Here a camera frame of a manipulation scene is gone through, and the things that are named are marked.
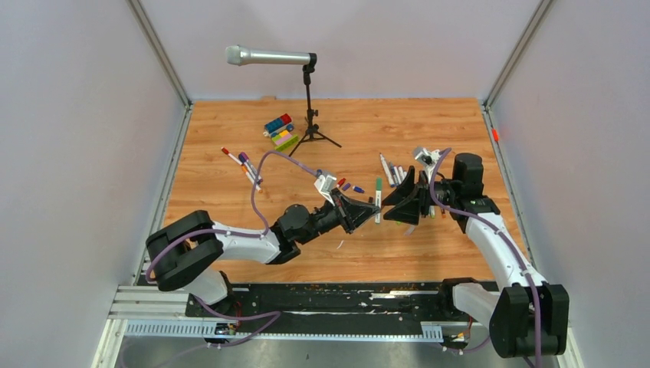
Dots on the white marker red tip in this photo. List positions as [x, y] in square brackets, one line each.
[231, 156]

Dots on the aluminium frame rail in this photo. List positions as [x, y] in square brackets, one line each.
[141, 311]

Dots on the white marker dark green cap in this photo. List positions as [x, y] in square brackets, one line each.
[378, 200]

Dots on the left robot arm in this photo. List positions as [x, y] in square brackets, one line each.
[182, 253]

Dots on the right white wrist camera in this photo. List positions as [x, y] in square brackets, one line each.
[428, 159]

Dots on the silver microphone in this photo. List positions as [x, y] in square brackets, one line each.
[240, 56]

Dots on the translucent blue pen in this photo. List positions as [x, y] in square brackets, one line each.
[394, 173]

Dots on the blue red toy train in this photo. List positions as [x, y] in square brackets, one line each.
[279, 127]

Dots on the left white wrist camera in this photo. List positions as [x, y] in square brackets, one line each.
[324, 184]

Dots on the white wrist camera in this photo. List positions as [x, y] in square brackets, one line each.
[324, 184]
[428, 159]

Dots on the white marker blue end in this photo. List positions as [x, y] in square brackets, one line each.
[386, 170]

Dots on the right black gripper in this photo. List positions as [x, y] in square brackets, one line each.
[408, 211]

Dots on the black tripod microphone stand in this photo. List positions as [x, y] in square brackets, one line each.
[312, 132]

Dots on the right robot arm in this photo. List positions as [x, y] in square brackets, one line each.
[528, 317]

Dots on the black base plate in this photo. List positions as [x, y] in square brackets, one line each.
[374, 308]

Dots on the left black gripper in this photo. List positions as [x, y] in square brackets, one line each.
[353, 214]

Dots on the white marker orange cap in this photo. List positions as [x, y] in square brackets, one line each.
[251, 177]

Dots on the green yellow pink block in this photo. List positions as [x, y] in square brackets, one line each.
[283, 140]

